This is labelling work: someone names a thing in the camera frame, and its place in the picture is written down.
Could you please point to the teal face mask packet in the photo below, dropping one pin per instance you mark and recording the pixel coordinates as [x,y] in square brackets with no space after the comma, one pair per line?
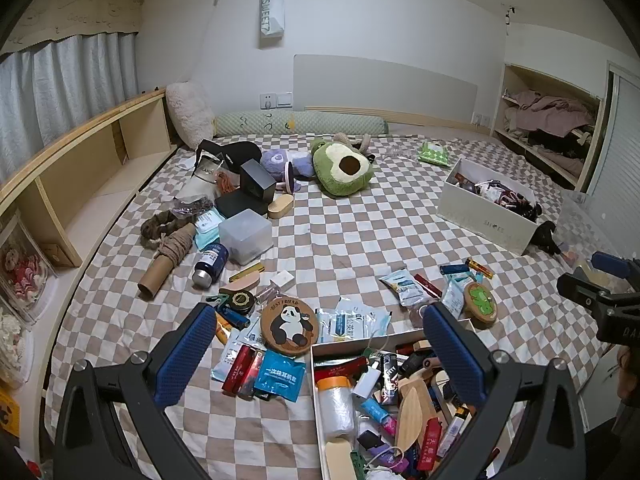
[207,225]

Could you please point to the yellow printed card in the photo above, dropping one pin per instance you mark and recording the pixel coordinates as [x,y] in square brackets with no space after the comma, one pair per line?
[7,410]

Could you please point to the black round tin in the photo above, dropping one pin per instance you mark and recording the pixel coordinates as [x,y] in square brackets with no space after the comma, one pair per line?
[240,301]

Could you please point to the green clip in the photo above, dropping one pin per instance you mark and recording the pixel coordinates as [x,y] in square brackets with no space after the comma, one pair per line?
[215,300]

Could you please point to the black doll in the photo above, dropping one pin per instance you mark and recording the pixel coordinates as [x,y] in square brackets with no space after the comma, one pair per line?
[547,237]

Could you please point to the blue square packet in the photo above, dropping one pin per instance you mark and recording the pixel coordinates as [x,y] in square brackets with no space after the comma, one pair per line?
[280,375]

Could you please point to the pink bottle white cap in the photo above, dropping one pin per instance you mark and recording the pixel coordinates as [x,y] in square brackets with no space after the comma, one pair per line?
[282,279]

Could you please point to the wooden oval box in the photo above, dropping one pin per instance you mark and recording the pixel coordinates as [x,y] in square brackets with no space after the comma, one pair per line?
[280,206]

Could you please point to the green frog wooden coaster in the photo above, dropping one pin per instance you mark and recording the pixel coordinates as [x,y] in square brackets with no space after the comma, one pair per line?
[480,301]

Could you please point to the black flat box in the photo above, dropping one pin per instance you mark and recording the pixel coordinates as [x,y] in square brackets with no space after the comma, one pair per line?
[240,206]

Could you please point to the white hanging bag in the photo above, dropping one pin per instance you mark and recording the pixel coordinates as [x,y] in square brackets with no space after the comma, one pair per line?
[272,12]

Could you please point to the dark red lighter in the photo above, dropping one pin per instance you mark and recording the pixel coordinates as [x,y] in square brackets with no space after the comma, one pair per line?
[240,367]

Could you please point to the red printed lighter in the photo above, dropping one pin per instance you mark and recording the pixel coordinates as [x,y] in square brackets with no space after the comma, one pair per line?
[252,375]

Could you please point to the pile of clothes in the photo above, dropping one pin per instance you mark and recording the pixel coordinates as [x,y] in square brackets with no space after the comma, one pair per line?
[550,120]

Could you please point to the grey curtain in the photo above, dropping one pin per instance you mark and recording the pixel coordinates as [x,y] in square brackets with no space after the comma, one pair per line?
[60,85]

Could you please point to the cream oval block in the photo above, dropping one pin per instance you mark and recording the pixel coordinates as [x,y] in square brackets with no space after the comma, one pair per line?
[340,457]

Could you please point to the red flat box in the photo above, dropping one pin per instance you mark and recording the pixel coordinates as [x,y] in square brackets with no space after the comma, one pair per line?
[340,369]

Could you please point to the brown fuzzy scarf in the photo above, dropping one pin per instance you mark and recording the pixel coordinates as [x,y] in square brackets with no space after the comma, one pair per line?
[160,225]

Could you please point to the teal white packet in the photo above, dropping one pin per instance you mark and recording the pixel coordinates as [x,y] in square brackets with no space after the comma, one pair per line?
[405,287]

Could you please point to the pile of dark trinkets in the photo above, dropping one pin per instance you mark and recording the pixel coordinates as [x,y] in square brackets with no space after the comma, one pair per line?
[500,192]

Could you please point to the brown tape roll in bag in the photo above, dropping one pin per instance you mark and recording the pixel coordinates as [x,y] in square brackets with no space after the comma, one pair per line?
[419,316]

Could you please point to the black lighter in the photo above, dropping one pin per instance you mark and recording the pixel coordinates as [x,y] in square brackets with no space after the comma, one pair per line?
[390,375]

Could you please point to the plastic film roll orange tape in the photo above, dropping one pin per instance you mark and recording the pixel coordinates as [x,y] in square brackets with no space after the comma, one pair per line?
[337,410]

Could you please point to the blue bottle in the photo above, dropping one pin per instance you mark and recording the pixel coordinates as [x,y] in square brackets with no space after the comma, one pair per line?
[210,262]

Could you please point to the orange tube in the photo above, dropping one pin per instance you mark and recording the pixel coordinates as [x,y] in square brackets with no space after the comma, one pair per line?
[224,324]

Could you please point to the white fluffy pillow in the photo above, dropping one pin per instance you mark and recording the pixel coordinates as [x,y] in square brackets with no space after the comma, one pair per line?
[189,115]

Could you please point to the silver foil bag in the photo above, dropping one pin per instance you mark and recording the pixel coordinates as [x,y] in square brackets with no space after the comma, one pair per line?
[206,170]

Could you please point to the framed pink flower picture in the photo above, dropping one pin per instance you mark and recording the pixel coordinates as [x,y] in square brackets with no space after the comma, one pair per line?
[22,270]

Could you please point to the blue white medicine packet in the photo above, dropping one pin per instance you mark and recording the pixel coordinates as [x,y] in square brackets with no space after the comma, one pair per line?
[372,320]
[336,324]

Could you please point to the wall switch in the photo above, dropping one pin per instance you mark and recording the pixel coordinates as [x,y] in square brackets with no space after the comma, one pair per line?
[275,101]

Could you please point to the translucent plastic box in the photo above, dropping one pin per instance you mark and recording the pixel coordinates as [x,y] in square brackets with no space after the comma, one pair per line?
[245,237]

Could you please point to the white charger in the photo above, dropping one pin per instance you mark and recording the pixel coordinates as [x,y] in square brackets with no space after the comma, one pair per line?
[367,382]

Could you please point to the white shoe box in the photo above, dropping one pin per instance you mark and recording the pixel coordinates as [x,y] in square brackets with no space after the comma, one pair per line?
[485,220]

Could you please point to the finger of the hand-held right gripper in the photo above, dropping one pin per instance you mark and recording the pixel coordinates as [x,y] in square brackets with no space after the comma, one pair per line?
[612,264]
[580,287]

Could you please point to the sky blue lighter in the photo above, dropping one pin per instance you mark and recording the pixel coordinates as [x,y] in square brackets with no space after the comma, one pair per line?
[477,277]

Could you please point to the black bag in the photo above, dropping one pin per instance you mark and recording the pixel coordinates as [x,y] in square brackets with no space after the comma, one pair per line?
[232,152]

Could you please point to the beige printed valance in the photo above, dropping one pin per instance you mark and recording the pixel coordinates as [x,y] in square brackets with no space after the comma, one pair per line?
[75,10]

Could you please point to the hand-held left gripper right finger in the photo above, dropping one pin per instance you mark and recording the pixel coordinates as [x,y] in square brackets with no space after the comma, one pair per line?
[452,355]

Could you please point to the wall socket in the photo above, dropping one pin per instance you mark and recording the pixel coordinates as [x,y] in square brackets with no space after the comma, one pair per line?
[479,119]

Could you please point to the white cardboard box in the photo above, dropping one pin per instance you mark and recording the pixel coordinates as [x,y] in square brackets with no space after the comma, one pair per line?
[350,341]

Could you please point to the white zip packet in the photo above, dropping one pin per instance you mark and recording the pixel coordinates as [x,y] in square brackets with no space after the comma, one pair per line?
[455,300]

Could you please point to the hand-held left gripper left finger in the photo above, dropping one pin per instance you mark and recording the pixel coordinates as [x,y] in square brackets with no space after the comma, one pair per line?
[185,355]

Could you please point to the green bolster pillow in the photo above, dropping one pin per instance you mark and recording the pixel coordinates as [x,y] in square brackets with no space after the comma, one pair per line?
[300,122]

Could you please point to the black cube box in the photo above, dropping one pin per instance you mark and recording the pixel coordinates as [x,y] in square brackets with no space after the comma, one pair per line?
[257,182]

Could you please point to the white headboard panel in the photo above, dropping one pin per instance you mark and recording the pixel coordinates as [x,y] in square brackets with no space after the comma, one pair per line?
[385,87]

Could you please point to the purple plush toy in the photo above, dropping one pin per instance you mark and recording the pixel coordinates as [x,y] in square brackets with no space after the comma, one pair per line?
[280,162]

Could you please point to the wooden block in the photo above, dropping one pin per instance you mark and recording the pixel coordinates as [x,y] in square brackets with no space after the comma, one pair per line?
[420,346]

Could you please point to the dark dried flower packet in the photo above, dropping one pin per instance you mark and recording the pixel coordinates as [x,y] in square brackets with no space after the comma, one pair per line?
[192,205]

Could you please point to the pink wooden oval piece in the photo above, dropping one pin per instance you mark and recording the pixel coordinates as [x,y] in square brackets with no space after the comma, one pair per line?
[240,286]

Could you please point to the sliding door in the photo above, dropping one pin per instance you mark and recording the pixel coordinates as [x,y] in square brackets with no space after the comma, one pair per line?
[617,150]

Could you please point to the framed white flower picture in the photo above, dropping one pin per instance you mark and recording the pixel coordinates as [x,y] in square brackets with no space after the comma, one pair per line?
[10,342]

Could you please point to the white paper packet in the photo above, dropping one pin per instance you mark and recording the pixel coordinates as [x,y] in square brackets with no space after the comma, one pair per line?
[225,355]

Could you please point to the gold bar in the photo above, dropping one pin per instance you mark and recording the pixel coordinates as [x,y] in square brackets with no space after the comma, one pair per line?
[247,272]

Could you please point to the green tissue packet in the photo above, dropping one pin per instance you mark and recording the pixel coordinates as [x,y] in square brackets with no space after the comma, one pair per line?
[434,154]

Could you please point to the clear plastic bin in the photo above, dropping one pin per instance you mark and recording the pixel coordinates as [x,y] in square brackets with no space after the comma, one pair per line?
[575,220]

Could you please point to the wooden bedside shelf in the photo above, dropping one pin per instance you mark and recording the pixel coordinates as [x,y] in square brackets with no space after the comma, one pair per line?
[90,160]

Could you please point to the panda wooden coaster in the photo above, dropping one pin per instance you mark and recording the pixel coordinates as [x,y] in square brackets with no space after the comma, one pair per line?
[289,327]

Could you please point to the wooden closet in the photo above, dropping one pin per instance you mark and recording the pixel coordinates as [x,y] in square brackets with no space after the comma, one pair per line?
[512,85]

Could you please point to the avocado plush toy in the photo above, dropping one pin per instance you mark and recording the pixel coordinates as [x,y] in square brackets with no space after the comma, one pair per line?
[342,170]

